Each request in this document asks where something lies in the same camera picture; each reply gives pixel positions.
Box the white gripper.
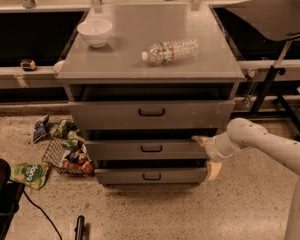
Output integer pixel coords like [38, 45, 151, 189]
[191, 132, 239, 181]

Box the grey drawer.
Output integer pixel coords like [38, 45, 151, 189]
[95, 167, 207, 185]
[85, 139, 207, 160]
[69, 101, 234, 130]

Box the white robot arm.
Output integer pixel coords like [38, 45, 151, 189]
[192, 118, 300, 240]

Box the grey drawer cabinet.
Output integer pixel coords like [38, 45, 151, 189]
[55, 2, 246, 187]

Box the grey bottom drawer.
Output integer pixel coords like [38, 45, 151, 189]
[95, 167, 207, 185]

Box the grey top drawer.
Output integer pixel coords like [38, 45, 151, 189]
[69, 101, 234, 130]

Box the clear plastic water bottle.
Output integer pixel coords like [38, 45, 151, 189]
[141, 38, 200, 65]

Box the red snack bag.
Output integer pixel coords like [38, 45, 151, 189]
[62, 160, 94, 175]

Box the green snack pack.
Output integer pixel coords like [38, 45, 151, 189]
[54, 119, 77, 139]

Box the black cylindrical tool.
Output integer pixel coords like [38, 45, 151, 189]
[75, 215, 85, 240]

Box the black stand tray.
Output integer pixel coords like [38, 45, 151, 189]
[217, 0, 300, 139]

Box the white ceramic bowl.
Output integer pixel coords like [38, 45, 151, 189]
[77, 18, 113, 48]

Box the blue chip bag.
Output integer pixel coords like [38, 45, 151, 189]
[32, 115, 49, 143]

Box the green snack bag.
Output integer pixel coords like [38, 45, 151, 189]
[10, 163, 49, 190]

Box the tape measure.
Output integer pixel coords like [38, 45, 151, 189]
[20, 59, 36, 71]

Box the black chair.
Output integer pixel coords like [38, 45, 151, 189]
[0, 158, 24, 240]

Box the wire basket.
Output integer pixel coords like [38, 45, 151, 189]
[42, 137, 91, 175]

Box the black cable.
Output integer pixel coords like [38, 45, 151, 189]
[22, 189, 64, 240]

